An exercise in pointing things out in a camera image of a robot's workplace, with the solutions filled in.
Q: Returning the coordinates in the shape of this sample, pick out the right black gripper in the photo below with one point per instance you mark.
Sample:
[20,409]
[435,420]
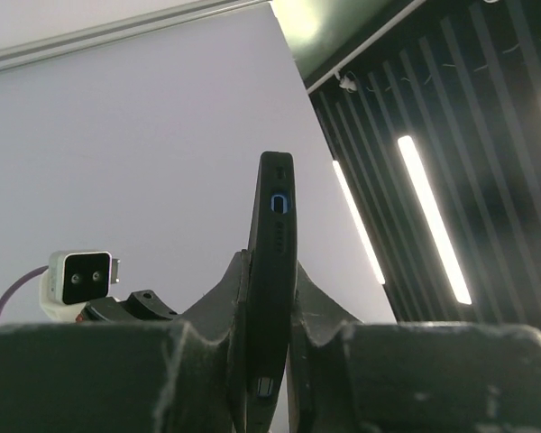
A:
[142,305]

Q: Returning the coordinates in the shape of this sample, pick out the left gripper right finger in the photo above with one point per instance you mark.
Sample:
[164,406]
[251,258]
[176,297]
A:
[348,376]

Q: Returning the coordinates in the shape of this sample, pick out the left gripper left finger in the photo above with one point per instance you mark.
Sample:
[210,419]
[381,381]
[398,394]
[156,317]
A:
[183,375]

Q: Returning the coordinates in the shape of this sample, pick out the blue phone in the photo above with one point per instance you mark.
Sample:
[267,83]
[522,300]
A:
[273,246]

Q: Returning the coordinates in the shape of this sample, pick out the right aluminium frame post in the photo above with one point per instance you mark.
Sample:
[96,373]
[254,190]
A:
[29,53]

